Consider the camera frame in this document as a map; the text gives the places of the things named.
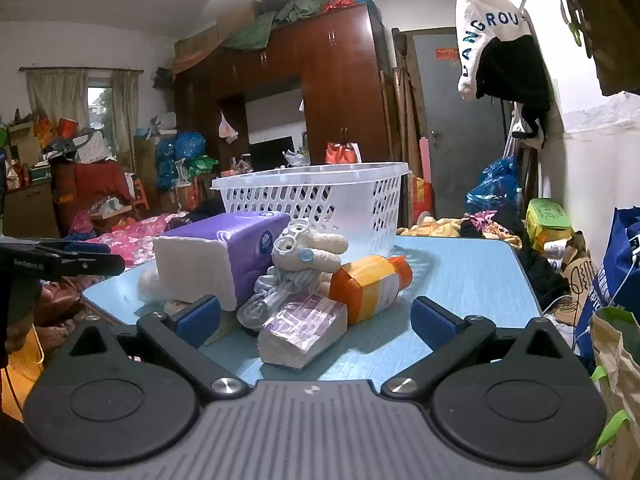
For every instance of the black hanging garment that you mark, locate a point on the black hanging garment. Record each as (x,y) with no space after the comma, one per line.
(515,70)

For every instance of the wooden planks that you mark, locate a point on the wooden planks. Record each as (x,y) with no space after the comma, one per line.
(405,110)

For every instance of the yellow blanket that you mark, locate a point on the yellow blanket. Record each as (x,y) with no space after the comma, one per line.
(430,228)

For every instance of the window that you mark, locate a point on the window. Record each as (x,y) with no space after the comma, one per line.
(99,102)

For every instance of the orange cloth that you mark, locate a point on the orange cloth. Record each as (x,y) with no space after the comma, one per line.
(27,375)

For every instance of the red and blue bag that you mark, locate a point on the red and blue bag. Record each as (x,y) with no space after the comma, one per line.
(350,0)

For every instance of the blue plastic bags pile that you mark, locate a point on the blue plastic bags pile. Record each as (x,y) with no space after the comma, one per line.
(180,155)

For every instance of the green cloth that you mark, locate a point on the green cloth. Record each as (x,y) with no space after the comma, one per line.
(260,27)

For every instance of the small striped tissue pack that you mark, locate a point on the small striped tissue pack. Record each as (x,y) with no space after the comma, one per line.
(300,330)

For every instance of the grey door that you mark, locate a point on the grey door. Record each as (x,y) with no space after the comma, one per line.
(450,135)

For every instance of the brown wooden wardrobe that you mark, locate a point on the brown wooden wardrobe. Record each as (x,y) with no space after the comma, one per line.
(340,75)

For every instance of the pink board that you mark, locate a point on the pink board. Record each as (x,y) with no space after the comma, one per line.
(424,157)

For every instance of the orange and white bag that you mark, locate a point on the orange and white bag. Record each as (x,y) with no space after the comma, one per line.
(342,152)

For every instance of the green and yellow box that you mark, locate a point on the green and yellow box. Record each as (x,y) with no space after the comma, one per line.
(547,217)

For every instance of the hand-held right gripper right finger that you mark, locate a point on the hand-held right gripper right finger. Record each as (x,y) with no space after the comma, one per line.
(435,320)

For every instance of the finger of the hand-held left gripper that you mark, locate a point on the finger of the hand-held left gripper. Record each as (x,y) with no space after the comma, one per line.
(85,247)
(85,266)

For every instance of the olive hanging clothes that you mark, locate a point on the olive hanging clothes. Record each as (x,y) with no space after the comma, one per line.
(610,20)

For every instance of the red cloth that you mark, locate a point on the red cloth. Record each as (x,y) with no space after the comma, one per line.
(95,185)

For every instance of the brown paper bag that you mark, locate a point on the brown paper bag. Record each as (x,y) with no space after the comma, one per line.
(580,270)

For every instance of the orange bottle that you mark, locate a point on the orange bottle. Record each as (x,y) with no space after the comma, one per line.
(370,285)

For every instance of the white grey baby shoes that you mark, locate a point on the white grey baby shoes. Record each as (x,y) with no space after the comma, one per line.
(287,282)

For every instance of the white hooded sweatshirt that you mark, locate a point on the white hooded sweatshirt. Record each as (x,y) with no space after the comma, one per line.
(475,25)

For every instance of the clear plastic storage box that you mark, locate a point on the clear plastic storage box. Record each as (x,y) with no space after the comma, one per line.
(350,210)

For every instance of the blue tote bag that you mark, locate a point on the blue tote bag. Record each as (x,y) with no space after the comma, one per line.
(612,270)

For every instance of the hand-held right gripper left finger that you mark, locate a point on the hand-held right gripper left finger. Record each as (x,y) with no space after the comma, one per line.
(197,317)

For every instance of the clear plastic bag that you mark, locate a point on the clear plastic bag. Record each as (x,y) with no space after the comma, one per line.
(150,284)

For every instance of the white plastic bag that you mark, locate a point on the white plastic bag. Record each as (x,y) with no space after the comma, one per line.
(227,129)

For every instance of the beige curtain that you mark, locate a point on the beige curtain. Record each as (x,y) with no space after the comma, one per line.
(125,115)
(55,95)

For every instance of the blue plastic bag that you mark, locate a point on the blue plastic bag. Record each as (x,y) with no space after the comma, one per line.
(495,180)

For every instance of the purple tissue pack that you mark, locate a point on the purple tissue pack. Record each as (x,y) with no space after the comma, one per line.
(210,260)

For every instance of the black monitor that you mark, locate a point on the black monitor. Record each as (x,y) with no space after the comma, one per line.
(270,152)

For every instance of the pink floral blanket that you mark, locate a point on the pink floral blanket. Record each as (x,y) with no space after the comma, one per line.
(130,237)

